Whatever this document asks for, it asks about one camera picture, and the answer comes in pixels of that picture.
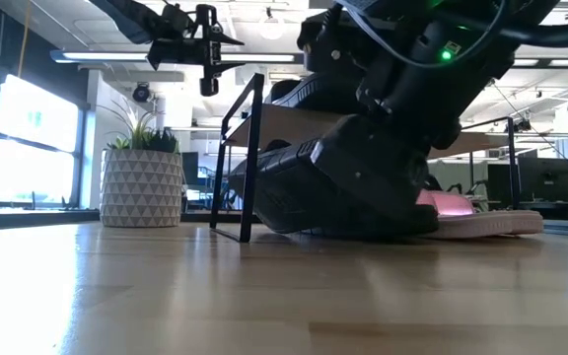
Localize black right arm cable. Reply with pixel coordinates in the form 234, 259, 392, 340
335, 0, 568, 69

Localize black computer monitor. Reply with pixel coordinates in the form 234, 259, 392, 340
485, 157, 568, 204
179, 151, 200, 186

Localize black-framed window wall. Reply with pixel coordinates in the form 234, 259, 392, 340
0, 73, 88, 211

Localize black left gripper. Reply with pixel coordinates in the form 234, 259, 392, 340
145, 4, 247, 83

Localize round white ceiling lamp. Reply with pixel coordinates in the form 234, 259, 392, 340
257, 7, 286, 41

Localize wooden shelf black metal frame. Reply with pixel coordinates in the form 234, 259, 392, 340
208, 72, 521, 244

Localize long ceiling light fixture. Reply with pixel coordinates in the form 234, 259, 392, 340
49, 48, 305, 65

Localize black aluminium table frame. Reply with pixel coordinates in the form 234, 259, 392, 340
0, 206, 568, 239

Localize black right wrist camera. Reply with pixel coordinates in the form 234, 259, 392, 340
297, 3, 367, 76

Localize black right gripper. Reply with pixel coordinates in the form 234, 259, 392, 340
312, 19, 517, 234

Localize black round ceiling speaker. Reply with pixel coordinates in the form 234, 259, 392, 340
132, 82, 152, 104

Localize succulent in patterned pot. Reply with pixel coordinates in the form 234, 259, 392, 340
99, 98, 184, 230

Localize pink rubber slide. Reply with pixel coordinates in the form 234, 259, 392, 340
470, 209, 545, 237
414, 189, 515, 242

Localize yellow hanging cable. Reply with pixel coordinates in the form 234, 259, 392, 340
16, 0, 33, 80

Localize black striped rubber slide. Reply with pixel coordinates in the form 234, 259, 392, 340
228, 137, 441, 237
267, 73, 364, 115

